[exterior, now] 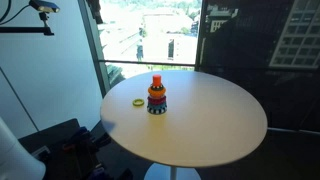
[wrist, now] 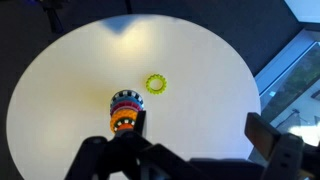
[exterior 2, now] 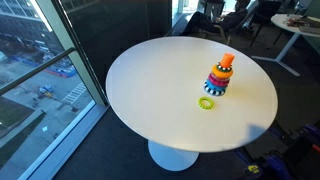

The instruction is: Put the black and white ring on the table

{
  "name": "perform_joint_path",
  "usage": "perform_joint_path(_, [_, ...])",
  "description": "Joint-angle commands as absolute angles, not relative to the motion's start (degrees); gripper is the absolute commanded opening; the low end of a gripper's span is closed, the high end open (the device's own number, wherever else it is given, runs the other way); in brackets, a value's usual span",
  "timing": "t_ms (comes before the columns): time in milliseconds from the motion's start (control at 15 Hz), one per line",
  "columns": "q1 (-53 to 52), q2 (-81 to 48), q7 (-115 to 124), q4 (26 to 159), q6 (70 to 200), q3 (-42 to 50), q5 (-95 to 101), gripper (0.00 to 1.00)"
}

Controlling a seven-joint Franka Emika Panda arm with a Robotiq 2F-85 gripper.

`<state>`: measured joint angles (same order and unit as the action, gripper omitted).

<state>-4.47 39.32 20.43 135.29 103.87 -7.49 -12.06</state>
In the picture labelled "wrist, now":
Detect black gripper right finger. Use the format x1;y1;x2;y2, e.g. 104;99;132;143
244;112;283;162

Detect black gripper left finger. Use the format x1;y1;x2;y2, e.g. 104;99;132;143
133;109;148;137

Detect small black and white ring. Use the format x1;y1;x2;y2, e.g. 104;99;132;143
113;118;136;133

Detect orange stacker peg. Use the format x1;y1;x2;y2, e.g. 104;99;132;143
118;123;134;132

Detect orange toy ring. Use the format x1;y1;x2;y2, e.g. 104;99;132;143
109;109;138;133

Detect pink toy ring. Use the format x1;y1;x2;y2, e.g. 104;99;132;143
109;100;144;116

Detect blue toy ring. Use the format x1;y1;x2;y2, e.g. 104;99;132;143
110;95;145;109

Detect large black and white ring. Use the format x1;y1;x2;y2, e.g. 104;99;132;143
111;88;144;103

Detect yellow-green toy ring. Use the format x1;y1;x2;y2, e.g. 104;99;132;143
145;73;168;96

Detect white window frame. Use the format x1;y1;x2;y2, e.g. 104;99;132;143
254;28;320;98

